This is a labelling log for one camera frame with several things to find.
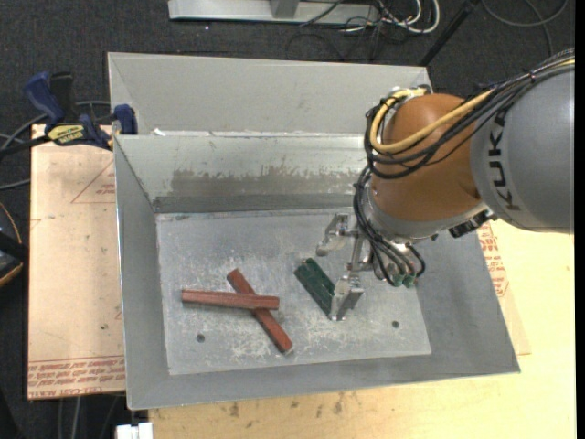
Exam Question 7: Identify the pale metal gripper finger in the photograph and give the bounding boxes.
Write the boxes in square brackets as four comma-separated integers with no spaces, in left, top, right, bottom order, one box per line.
[315,212,353,257]
[329,278,367,323]

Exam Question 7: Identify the dark green flat block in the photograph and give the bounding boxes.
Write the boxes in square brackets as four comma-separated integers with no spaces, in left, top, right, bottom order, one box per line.
[293,257,338,316]

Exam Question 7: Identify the red-brown flat block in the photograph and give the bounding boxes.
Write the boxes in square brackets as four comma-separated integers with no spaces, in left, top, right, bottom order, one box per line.
[180,288,282,312]
[226,268,294,356]

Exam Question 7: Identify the grey metal bin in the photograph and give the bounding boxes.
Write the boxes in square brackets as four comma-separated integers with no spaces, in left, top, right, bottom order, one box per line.
[107,51,522,412]

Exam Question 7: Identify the black cylinder on white bracket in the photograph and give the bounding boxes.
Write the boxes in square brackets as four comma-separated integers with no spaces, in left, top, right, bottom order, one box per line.
[446,207,499,240]

